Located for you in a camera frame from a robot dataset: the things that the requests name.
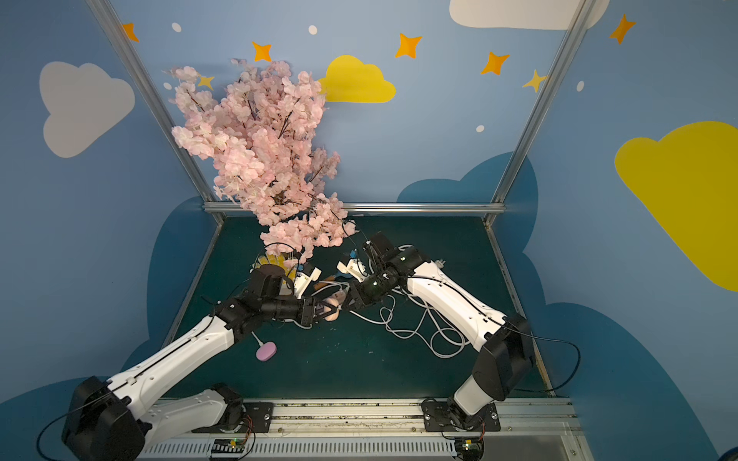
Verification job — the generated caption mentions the pink earbud case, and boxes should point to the pink earbud case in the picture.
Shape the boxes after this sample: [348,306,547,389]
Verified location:
[323,292,346,322]

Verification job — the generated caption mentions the pink charger with white cable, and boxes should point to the pink charger with white cable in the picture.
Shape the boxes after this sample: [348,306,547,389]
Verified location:
[348,289,471,360]

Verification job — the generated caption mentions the purple earbud case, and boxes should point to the purple earbud case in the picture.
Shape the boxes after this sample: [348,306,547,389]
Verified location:
[256,341,278,362]

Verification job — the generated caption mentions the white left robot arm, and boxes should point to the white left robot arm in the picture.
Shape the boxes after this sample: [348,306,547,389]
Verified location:
[61,264,326,460]

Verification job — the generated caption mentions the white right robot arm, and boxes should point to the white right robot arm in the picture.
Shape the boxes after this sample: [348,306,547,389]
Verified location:
[337,232,536,416]

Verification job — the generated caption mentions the yellow white work glove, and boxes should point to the yellow white work glove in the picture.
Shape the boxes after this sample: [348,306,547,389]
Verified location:
[253,255,295,280]

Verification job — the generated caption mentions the pink cherry blossom tree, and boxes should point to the pink cherry blossom tree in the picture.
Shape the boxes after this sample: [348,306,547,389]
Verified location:
[169,60,357,263]

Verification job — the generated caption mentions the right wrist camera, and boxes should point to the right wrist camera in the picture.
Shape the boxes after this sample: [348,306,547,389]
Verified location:
[336,250,369,282]

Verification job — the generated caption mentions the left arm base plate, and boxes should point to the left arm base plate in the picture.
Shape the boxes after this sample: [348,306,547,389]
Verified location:
[230,401,275,434]

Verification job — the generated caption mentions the aluminium frame back rail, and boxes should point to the aluminium frame back rail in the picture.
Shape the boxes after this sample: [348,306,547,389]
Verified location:
[203,202,505,215]

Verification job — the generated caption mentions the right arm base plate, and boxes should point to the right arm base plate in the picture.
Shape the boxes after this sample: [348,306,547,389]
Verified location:
[420,399,501,433]

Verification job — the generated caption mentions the aluminium frame post left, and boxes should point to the aluminium frame post left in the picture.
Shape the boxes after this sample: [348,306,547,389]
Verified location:
[86,0,215,206]

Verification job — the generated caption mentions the aluminium frame post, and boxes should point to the aluminium frame post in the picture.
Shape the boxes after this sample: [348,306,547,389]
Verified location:
[86,0,215,206]
[484,0,600,230]

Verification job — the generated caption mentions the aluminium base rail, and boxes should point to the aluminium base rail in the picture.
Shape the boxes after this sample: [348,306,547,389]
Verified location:
[134,398,594,460]

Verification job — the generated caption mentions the aluminium frame post right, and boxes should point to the aluminium frame post right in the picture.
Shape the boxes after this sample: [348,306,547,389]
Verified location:
[484,0,600,230]

